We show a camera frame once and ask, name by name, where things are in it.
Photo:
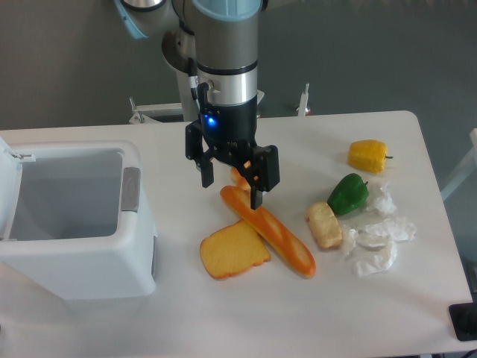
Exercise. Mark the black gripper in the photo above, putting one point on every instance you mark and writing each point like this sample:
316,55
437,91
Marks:
227,133

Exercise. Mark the long orange baguette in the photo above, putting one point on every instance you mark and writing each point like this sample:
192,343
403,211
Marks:
291,249

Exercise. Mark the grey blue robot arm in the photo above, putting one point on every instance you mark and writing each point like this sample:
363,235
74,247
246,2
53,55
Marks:
213,48

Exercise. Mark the knotted bread roll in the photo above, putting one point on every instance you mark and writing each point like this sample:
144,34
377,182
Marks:
239,180

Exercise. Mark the pale rectangular bread piece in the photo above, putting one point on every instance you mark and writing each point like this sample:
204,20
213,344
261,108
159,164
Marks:
324,225

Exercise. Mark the orange toast slice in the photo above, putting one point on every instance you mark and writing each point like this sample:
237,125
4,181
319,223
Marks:
232,251

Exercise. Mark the green bell pepper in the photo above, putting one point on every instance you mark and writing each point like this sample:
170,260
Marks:
348,195

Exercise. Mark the yellow bell pepper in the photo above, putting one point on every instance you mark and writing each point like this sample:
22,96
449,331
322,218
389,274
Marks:
368,155

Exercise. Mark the crumpled white tissue paper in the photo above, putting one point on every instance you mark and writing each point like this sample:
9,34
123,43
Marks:
372,233

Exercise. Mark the white plastic bin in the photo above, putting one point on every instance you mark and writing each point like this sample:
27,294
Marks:
75,218

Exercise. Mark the black device at edge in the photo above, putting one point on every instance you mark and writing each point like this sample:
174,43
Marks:
463,317

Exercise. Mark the white metal base frame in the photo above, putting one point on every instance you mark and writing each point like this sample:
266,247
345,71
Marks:
174,112

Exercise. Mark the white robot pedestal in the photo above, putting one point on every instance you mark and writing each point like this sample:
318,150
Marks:
178,49

